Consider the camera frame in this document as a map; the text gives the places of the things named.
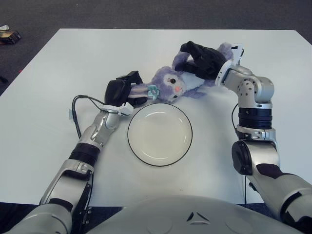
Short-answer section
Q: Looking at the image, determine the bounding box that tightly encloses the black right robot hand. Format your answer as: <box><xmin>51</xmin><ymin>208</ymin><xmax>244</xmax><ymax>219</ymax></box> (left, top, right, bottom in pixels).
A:
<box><xmin>175</xmin><ymin>40</ymin><xmax>226</xmax><ymax>80</ymax></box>

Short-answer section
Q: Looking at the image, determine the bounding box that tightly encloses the white plate with black rim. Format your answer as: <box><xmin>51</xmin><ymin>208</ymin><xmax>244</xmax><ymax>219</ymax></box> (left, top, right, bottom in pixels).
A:
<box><xmin>127</xmin><ymin>102</ymin><xmax>194</xmax><ymax>168</ymax></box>

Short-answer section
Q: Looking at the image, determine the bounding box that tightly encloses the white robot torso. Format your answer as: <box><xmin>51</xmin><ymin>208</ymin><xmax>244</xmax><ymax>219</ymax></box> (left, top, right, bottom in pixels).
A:
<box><xmin>90</xmin><ymin>195</ymin><xmax>298</xmax><ymax>234</ymax></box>

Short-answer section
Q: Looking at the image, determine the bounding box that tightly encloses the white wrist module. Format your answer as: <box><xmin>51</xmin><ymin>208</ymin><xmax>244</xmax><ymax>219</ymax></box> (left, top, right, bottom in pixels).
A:
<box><xmin>230</xmin><ymin>43</ymin><xmax>245</xmax><ymax>65</ymax></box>
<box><xmin>118</xmin><ymin>102</ymin><xmax>134</xmax><ymax>117</ymax></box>

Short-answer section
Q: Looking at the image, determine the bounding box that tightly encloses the purple plush bunny doll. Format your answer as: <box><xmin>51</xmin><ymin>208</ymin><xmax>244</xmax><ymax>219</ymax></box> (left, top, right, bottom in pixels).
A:
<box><xmin>128</xmin><ymin>42</ymin><xmax>236</xmax><ymax>103</ymax></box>

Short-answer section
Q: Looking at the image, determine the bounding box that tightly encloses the dark cardboard box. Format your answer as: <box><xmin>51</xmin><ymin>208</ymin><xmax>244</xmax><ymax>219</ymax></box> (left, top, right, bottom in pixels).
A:
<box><xmin>0</xmin><ymin>29</ymin><xmax>22</xmax><ymax>45</ymax></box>

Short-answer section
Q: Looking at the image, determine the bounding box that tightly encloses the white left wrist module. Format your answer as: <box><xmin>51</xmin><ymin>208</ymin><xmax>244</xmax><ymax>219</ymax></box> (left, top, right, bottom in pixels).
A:
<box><xmin>118</xmin><ymin>102</ymin><xmax>134</xmax><ymax>117</ymax></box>

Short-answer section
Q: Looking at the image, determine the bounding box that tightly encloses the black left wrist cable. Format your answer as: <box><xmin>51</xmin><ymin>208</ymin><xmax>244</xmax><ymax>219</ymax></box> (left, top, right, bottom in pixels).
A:
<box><xmin>72</xmin><ymin>95</ymin><xmax>117</xmax><ymax>137</ymax></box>

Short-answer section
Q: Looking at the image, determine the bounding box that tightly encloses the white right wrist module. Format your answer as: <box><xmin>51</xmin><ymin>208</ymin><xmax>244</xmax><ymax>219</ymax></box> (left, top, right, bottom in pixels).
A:
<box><xmin>230</xmin><ymin>43</ymin><xmax>245</xmax><ymax>65</ymax></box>

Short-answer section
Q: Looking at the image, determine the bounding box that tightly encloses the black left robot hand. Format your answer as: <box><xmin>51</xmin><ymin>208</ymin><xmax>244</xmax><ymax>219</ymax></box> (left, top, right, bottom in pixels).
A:
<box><xmin>104</xmin><ymin>70</ymin><xmax>148</xmax><ymax>109</ymax></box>

